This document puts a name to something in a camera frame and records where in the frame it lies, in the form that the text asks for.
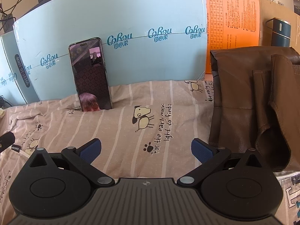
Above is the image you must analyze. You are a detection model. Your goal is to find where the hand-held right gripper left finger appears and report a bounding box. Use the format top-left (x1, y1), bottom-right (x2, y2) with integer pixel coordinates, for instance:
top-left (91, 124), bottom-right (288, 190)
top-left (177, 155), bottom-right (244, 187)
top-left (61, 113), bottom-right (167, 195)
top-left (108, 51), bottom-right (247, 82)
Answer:
top-left (28, 139), bottom-right (115, 185)

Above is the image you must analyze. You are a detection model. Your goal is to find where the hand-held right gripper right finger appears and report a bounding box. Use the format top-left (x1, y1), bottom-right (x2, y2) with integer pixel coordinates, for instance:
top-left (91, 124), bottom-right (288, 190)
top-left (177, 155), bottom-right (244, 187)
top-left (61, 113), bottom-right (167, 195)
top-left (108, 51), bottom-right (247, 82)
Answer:
top-left (177, 138), bottom-right (265, 186)

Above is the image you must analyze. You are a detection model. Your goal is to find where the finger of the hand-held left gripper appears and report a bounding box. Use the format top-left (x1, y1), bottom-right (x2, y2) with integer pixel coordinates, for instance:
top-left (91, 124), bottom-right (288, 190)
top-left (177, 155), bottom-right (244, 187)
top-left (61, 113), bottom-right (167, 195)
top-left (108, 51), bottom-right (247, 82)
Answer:
top-left (0, 132), bottom-right (16, 154)

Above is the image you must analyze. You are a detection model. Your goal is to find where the brown leather jacket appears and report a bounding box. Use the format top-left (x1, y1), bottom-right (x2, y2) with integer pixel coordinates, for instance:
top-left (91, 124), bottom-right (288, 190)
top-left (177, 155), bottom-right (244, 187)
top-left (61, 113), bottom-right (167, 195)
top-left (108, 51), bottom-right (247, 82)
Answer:
top-left (208, 46), bottom-right (300, 173)

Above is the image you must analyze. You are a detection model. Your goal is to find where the printed striped bed sheet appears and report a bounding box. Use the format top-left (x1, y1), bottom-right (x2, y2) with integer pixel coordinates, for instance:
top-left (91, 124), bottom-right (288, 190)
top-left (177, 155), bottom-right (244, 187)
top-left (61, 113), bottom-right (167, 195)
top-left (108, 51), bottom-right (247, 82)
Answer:
top-left (0, 80), bottom-right (300, 225)

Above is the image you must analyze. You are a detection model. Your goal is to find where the smartphone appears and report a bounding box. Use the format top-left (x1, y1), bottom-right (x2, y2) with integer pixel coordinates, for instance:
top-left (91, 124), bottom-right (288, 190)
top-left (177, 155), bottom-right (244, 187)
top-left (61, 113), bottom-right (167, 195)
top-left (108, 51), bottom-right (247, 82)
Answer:
top-left (68, 37), bottom-right (113, 112)

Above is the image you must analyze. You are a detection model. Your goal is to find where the black power adapter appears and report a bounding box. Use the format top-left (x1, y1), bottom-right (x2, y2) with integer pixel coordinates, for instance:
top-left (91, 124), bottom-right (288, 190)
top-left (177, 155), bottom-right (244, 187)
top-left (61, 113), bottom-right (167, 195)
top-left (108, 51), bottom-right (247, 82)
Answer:
top-left (0, 14), bottom-right (16, 33)

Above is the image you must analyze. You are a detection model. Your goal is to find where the orange carton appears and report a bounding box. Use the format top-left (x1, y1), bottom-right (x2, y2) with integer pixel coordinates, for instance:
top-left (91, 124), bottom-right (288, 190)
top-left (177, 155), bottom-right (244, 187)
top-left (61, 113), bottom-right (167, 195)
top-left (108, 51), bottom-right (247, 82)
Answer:
top-left (203, 0), bottom-right (261, 75)

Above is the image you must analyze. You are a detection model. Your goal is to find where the dark blue thermos bottle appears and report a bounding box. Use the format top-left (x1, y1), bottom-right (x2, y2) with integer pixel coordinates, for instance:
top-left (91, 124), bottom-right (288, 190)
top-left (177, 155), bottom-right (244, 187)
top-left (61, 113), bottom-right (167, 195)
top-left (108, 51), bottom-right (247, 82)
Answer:
top-left (265, 17), bottom-right (292, 48)

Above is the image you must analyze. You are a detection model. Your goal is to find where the large light blue carton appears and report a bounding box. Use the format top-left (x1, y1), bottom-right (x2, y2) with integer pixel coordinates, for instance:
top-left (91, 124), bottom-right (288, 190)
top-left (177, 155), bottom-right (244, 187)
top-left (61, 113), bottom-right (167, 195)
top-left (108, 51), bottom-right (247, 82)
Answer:
top-left (13, 0), bottom-right (209, 102)

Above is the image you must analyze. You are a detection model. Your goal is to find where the brown cardboard box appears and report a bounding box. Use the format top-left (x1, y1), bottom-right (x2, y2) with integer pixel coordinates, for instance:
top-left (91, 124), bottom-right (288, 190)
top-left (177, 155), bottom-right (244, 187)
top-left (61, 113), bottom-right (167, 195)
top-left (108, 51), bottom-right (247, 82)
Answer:
top-left (258, 0), bottom-right (300, 48)

